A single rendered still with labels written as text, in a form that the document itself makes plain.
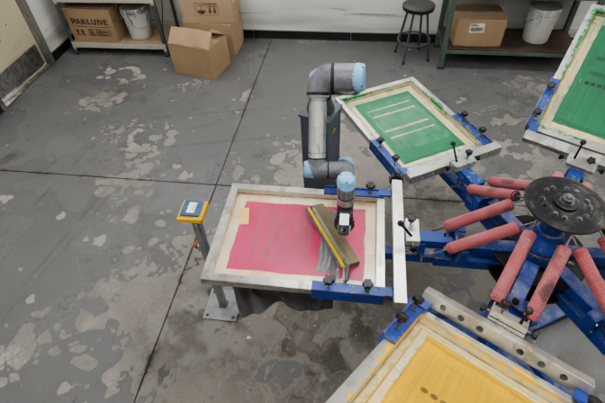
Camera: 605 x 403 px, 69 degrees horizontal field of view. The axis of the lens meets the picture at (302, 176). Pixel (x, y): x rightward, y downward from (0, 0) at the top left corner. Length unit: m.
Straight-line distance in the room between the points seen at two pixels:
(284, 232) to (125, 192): 2.11
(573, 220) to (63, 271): 3.14
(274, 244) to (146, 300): 1.38
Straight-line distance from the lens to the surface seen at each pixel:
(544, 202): 1.93
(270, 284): 1.91
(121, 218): 3.76
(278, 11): 5.62
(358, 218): 2.16
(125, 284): 3.34
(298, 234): 2.09
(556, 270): 1.87
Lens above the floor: 2.60
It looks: 44 degrees down
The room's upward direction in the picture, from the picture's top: 3 degrees counter-clockwise
